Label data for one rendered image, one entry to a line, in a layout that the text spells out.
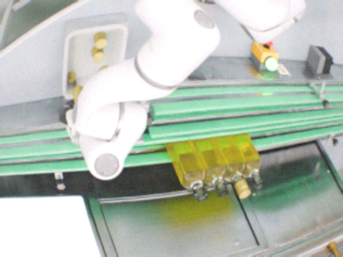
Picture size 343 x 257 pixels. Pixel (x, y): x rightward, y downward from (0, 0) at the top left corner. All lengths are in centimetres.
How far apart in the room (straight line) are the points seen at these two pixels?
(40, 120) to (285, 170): 85
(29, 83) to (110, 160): 52
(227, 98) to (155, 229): 40
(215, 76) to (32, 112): 55
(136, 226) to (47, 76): 50
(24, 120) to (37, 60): 18
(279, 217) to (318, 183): 25
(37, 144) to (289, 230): 82
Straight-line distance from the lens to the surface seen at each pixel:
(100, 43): 112
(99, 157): 80
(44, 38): 116
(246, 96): 123
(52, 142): 116
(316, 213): 141
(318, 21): 148
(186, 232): 119
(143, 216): 121
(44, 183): 132
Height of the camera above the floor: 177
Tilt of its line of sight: 44 degrees down
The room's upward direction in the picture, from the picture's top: 157 degrees clockwise
